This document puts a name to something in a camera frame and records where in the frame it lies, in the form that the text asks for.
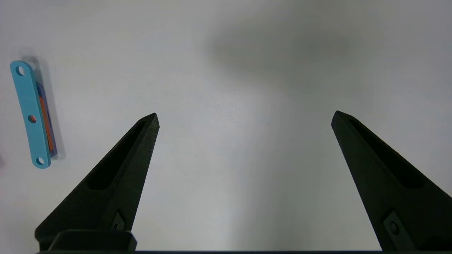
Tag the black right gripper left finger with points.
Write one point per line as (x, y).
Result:
(106, 204)

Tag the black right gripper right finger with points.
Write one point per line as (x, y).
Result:
(406, 211)

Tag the orange flat bar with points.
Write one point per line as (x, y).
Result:
(47, 130)

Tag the dark purple flat bar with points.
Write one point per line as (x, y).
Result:
(40, 91)

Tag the blue bar with three holes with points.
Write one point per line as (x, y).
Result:
(28, 95)

